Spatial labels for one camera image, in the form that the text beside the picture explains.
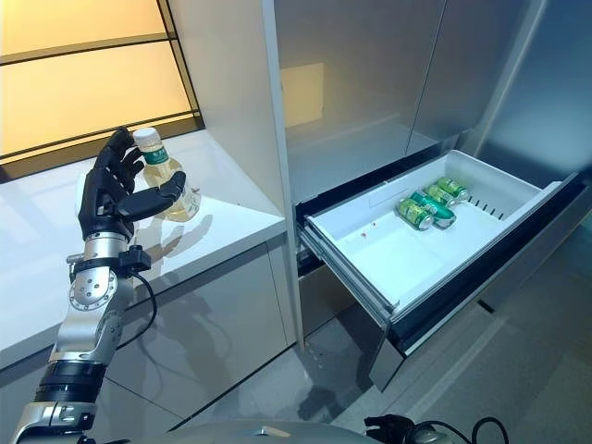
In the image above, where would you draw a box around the light green drink can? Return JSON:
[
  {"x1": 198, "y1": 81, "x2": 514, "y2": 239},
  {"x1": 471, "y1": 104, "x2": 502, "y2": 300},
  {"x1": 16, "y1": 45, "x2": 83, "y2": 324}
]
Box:
[
  {"x1": 423, "y1": 183, "x2": 457, "y2": 207},
  {"x1": 395, "y1": 197, "x2": 436, "y2": 230},
  {"x1": 436, "y1": 176, "x2": 471, "y2": 203}
]

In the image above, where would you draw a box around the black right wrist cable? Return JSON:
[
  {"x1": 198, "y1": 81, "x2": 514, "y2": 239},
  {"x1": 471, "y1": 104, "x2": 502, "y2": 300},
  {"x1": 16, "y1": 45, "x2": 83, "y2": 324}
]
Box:
[{"x1": 415, "y1": 415, "x2": 505, "y2": 444}]

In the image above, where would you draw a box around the stainless steel fridge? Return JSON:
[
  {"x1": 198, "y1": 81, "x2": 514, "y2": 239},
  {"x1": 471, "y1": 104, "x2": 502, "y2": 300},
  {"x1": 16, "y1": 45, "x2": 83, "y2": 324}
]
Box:
[{"x1": 261, "y1": 0, "x2": 592, "y2": 392}]

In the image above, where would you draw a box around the dark green drink can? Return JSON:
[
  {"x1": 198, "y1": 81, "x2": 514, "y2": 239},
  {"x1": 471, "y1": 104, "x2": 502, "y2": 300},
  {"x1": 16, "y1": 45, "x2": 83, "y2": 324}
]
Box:
[{"x1": 409, "y1": 191, "x2": 458, "y2": 230}]

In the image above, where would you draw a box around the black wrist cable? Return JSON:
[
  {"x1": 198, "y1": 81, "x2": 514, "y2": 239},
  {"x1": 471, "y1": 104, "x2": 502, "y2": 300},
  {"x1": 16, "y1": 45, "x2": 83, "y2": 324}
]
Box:
[
  {"x1": 99, "y1": 270, "x2": 156, "y2": 352},
  {"x1": 415, "y1": 415, "x2": 505, "y2": 444}
]

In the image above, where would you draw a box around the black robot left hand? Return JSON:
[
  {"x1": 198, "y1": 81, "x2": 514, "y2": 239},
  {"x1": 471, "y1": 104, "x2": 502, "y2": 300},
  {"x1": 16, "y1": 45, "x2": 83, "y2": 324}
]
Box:
[{"x1": 77, "y1": 127, "x2": 188, "y2": 242}]

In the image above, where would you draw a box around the grey robot torso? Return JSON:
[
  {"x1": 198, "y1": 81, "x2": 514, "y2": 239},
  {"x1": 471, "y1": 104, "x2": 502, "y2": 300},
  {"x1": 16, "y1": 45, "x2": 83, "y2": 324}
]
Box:
[{"x1": 170, "y1": 418, "x2": 445, "y2": 444}]

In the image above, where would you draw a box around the yellow lit window black frame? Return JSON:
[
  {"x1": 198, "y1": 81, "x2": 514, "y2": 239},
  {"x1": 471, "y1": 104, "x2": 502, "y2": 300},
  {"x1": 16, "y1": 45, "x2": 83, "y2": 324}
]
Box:
[{"x1": 0, "y1": 0, "x2": 204, "y2": 181}]

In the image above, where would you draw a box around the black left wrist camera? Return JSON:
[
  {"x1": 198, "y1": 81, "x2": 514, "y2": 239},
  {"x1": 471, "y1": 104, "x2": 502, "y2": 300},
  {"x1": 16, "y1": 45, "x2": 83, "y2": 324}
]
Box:
[{"x1": 117, "y1": 247, "x2": 152, "y2": 272}]

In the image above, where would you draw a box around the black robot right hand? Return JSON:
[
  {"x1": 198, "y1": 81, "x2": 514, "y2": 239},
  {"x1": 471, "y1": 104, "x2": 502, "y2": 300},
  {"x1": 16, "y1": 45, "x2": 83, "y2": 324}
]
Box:
[{"x1": 364, "y1": 414, "x2": 417, "y2": 438}]

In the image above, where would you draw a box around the white fridge drawer steel front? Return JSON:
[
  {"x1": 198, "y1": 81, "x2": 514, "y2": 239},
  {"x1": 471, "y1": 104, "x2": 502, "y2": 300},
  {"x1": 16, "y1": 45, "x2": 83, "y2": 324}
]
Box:
[{"x1": 293, "y1": 148, "x2": 586, "y2": 392}]

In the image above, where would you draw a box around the white counter cabinet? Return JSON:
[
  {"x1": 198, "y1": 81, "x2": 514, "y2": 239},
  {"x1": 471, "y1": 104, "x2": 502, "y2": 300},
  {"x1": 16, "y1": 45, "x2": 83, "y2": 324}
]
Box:
[{"x1": 0, "y1": 0, "x2": 297, "y2": 444}]

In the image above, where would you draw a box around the yellow tea bottle white cap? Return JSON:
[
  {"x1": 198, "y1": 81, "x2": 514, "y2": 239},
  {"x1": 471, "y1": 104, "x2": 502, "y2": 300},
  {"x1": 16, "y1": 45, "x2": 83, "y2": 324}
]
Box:
[{"x1": 132, "y1": 129, "x2": 203, "y2": 222}]

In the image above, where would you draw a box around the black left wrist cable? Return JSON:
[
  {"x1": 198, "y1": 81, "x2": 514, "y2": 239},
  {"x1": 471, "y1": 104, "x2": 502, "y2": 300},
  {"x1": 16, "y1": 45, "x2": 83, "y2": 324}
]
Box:
[{"x1": 99, "y1": 270, "x2": 156, "y2": 352}]

